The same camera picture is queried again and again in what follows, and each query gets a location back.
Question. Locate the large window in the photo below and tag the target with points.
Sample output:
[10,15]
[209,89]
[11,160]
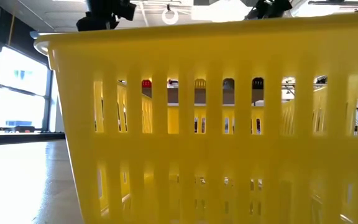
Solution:
[20,93]

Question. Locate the ceiling light rail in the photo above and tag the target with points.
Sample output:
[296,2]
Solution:
[334,2]

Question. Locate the wooden shelf black metal legs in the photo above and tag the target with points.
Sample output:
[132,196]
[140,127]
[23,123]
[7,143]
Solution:
[200,96]

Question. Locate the red plastic basket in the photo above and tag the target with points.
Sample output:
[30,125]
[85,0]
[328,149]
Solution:
[146,85]

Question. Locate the black plastic basket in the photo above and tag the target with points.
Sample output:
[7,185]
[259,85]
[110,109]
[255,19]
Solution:
[257,84]

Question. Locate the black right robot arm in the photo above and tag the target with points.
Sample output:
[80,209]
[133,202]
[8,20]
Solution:
[269,9]

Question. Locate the yellow plastic basket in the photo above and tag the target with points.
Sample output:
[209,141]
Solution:
[200,86]
[179,46]

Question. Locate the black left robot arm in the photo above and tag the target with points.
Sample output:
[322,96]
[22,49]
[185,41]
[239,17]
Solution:
[101,15]

